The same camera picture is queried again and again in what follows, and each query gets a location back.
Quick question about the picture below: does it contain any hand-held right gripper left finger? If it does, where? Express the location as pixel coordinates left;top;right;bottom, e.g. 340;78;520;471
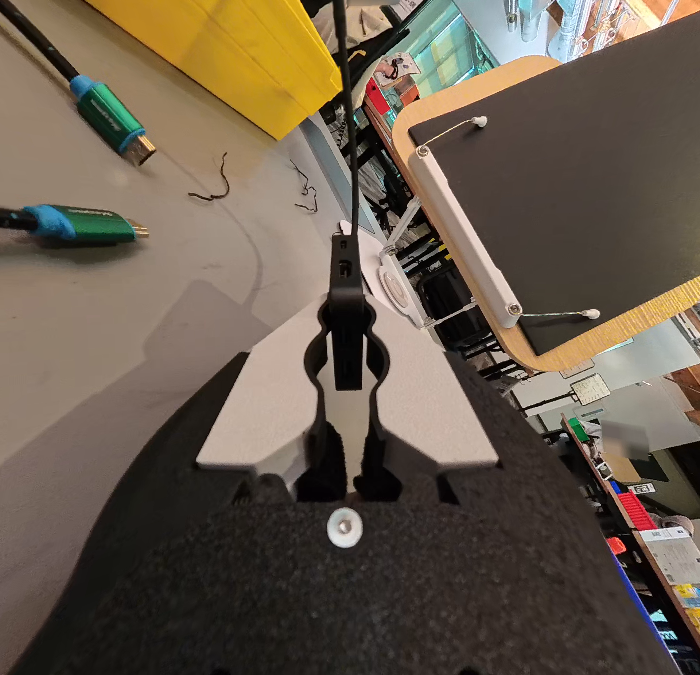
196;298;348;502

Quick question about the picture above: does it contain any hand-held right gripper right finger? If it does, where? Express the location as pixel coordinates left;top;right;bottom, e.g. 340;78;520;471
354;298;499;502

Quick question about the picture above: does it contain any blue plastic bin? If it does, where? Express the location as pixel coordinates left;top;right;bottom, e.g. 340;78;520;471
606;544;681;675

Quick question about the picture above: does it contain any black switch cable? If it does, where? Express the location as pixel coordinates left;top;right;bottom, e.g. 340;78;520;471
331;0;360;237

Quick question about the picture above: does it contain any yellow plastic bin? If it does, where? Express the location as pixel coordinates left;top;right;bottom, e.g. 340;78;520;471
49;0;342;141

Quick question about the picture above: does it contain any tangled black thread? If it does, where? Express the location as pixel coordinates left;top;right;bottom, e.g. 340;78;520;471
290;160;319;214

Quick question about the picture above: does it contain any bent black thread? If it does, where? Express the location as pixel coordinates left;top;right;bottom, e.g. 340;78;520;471
188;151;230;200

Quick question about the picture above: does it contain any wooden storage shelf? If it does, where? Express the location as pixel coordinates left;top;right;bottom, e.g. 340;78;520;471
560;412;700;632

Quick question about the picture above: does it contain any wooden-framed black book stand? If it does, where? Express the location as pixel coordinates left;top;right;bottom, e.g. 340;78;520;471
339;13;700;372

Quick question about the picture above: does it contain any grey desk cable flap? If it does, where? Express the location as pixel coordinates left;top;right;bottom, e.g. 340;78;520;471
298;112;384;238

